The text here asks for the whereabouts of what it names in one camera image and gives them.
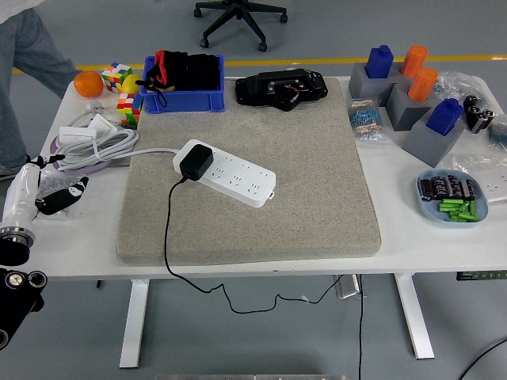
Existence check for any yellow ball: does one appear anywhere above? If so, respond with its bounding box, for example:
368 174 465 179
121 73 143 94

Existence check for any white flat box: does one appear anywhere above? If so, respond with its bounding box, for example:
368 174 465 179
59 125 100 146

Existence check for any person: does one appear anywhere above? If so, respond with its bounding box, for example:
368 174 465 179
0 0 82 181

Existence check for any black floor cable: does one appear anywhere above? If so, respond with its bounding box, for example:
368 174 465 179
459 338 507 380

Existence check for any grey block holder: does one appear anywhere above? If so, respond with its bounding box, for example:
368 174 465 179
401 114 467 169
386 82 435 132
348 62 409 107

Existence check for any white power strip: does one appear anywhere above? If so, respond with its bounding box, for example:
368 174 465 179
173 138 277 208

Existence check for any purple ring plate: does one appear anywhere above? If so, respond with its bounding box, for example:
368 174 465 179
50 138 116 173

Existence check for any black office chair base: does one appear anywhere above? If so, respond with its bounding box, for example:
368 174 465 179
193 0 288 53

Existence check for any clear bag of resistors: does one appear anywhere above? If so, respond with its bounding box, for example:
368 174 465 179
347 97 385 144

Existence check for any orange cylinder block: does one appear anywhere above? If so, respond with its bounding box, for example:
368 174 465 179
400 44 429 78
407 66 439 102

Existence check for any light blue plate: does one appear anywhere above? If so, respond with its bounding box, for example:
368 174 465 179
416 169 490 226

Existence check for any crumpled clear plastic bag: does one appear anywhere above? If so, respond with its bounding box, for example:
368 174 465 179
433 70 490 105

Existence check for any orange fruit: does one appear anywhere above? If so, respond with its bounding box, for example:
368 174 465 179
73 70 105 99

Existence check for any black red fabric pouch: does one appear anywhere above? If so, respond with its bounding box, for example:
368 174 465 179
135 49 189 108

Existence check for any thin black plug cord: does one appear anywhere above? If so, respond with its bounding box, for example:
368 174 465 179
164 176 345 316

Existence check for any table height control panel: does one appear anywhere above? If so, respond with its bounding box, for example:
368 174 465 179
456 270 507 282

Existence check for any white power strip cord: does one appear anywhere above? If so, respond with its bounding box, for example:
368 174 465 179
54 99 179 172

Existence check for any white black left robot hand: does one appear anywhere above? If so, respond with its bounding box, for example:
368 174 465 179
2 155 90 223

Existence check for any silver box under table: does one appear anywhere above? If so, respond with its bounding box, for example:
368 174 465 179
334 274 364 300

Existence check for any tall multicolour puzzle cube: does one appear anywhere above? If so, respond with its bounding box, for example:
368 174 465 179
116 93 143 130

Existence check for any black cylinder cell bundle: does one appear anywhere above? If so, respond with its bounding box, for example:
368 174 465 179
463 94 497 135

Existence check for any grey-brown felt mat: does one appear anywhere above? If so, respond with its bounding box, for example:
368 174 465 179
116 77 383 267

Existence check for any white wall switch plate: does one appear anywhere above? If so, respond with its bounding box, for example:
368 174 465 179
87 113 120 139

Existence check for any black foam block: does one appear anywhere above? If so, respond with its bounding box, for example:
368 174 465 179
185 53 222 91

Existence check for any black hanging cable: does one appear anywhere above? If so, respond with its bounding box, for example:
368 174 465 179
357 274 365 380

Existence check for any blue plastic bin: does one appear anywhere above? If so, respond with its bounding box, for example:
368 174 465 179
141 54 226 115

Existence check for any white table leg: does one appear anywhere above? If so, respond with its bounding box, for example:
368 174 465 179
119 279 151 369
394 273 436 360

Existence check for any bag of blue components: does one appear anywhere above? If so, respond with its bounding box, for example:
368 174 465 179
487 114 507 151

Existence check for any black plug adapter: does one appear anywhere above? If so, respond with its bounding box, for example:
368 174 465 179
179 143 215 182

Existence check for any blue bottle-shaped block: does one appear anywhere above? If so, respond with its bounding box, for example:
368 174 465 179
364 44 395 79
425 97 465 137

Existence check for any black device housing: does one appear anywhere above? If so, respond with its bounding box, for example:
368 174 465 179
234 67 329 112

